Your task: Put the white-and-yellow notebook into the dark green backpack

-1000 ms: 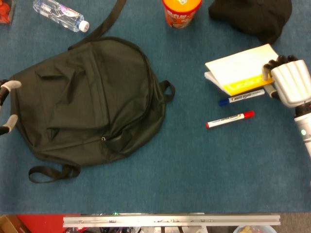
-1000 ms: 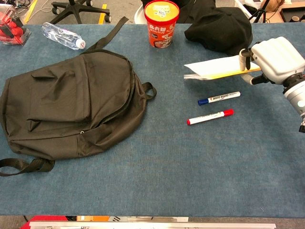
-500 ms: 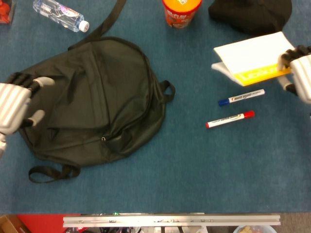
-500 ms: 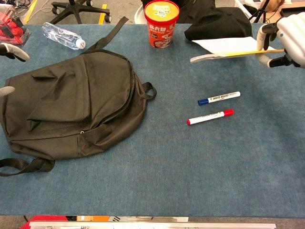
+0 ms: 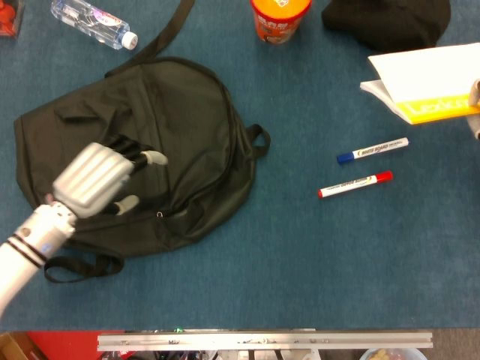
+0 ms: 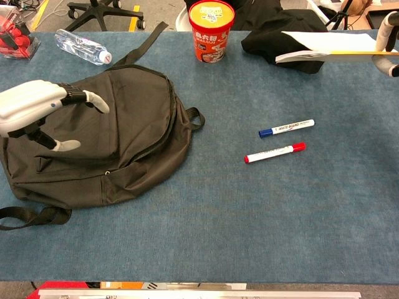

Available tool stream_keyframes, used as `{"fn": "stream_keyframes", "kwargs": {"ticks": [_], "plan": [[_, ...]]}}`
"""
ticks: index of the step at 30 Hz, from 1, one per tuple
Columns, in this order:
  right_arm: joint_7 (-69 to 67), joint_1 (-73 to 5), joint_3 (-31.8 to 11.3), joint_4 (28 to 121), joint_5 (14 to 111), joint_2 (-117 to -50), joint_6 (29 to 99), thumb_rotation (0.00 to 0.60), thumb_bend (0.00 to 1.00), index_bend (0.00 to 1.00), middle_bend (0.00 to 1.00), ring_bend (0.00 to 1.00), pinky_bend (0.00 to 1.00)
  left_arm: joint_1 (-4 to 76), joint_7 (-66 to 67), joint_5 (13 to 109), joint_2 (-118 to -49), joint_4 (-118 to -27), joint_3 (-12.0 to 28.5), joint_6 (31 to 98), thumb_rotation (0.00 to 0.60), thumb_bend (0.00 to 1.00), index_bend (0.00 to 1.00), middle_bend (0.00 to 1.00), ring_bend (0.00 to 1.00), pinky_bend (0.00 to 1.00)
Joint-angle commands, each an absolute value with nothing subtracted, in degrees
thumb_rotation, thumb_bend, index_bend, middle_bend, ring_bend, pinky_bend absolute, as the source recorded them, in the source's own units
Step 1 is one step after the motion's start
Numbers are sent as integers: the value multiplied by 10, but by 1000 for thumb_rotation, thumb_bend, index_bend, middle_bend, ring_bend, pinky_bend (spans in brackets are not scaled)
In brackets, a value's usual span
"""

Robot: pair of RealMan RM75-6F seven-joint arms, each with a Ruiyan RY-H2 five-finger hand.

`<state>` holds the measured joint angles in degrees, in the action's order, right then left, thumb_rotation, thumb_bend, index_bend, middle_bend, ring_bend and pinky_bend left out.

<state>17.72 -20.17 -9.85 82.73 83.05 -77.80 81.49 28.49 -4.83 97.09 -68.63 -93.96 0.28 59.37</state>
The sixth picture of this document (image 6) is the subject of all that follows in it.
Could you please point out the blue felt table mat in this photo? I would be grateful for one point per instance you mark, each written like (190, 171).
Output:
(249, 218)

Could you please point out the red capped whiteboard marker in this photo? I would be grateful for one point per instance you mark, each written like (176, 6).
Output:
(271, 154)

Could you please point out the aluminium profile rail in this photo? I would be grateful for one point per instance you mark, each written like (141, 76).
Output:
(199, 294)

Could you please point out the clear plastic water bottle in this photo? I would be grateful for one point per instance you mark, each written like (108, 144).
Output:
(81, 46)

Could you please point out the white book yellow stripe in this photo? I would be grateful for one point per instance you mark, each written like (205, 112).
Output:
(336, 42)

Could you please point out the clear box red parts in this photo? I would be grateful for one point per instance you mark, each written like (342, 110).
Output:
(17, 40)

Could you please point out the black backpack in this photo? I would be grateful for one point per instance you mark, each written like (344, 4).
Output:
(131, 124)

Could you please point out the blue capped whiteboard marker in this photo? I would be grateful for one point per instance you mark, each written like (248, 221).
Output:
(290, 127)

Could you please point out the orange instant noodle cup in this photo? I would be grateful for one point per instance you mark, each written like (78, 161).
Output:
(210, 34)

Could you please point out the black office chair base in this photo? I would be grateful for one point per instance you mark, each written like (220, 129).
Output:
(103, 12)

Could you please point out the black tripod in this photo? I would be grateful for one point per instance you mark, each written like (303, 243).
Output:
(338, 15)

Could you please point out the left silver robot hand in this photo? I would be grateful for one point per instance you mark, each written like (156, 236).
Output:
(25, 102)

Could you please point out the black cloth garment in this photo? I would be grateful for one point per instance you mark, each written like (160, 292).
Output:
(271, 43)

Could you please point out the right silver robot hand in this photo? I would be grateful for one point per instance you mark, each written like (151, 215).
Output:
(385, 31)

